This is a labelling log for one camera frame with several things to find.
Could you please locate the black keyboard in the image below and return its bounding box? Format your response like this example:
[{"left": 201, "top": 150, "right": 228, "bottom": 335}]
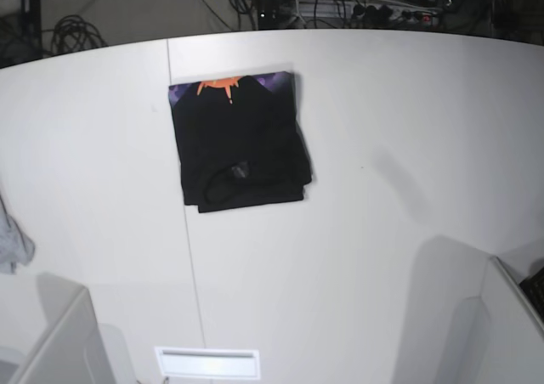
[{"left": 519, "top": 268, "right": 544, "bottom": 319}]

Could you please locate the grey cloth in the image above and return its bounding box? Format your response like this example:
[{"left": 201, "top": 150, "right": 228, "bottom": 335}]
[{"left": 0, "top": 200, "right": 36, "bottom": 274}]

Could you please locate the white power strip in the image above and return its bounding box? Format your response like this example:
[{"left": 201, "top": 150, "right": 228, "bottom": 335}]
[{"left": 350, "top": 3, "right": 443, "bottom": 25}]

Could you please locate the white left partition panel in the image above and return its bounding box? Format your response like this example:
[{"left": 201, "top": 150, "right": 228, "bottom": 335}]
[{"left": 1, "top": 274, "right": 137, "bottom": 383}]

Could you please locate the coiled black cable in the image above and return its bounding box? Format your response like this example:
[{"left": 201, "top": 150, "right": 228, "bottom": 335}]
[{"left": 49, "top": 14, "right": 110, "bottom": 54}]

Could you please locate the black T-shirt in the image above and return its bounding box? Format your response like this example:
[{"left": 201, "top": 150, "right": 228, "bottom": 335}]
[{"left": 168, "top": 71, "right": 312, "bottom": 213}]

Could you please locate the white partition panel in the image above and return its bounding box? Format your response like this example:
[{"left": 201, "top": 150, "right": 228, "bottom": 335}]
[
  {"left": 445, "top": 257, "right": 543, "bottom": 383},
  {"left": 1, "top": 274, "right": 137, "bottom": 383}
]

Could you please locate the white table slot plate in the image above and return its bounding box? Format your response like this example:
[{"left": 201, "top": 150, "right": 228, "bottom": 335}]
[{"left": 155, "top": 347, "right": 261, "bottom": 381}]

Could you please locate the white right partition panel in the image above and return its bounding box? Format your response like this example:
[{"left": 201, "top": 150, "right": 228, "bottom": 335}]
[{"left": 445, "top": 257, "right": 543, "bottom": 383}]

